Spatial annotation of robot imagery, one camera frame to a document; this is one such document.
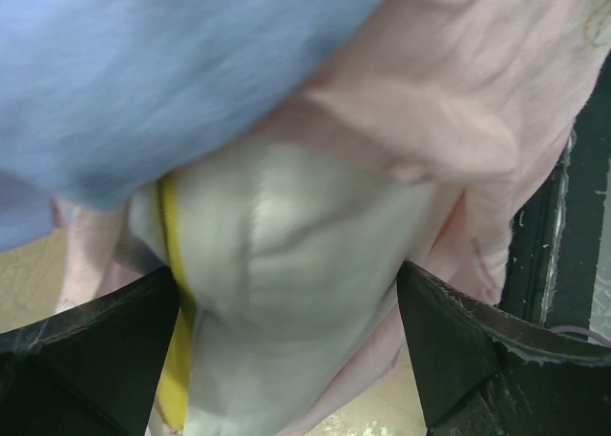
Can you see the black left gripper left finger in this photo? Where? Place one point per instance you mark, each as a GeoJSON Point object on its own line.
{"type": "Point", "coordinates": [93, 369]}

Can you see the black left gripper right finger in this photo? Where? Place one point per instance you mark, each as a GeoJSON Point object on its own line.
{"type": "Point", "coordinates": [482, 371]}

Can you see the white and yellow pillow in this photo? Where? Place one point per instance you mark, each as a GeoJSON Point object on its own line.
{"type": "Point", "coordinates": [285, 262]}

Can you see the blue and pink printed pillowcase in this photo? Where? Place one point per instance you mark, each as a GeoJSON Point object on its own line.
{"type": "Point", "coordinates": [101, 97]}

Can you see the black table front rail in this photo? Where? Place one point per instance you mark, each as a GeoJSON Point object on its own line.
{"type": "Point", "coordinates": [559, 270]}

